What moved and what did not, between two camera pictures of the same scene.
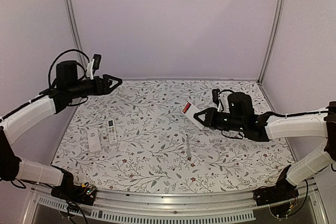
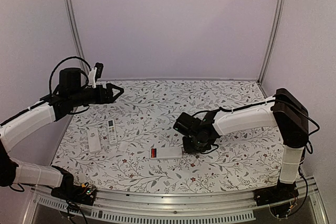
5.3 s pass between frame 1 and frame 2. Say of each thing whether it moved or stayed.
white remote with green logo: stayed
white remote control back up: moved
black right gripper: moved
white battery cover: stayed
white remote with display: stayed
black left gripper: moved
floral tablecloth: stayed
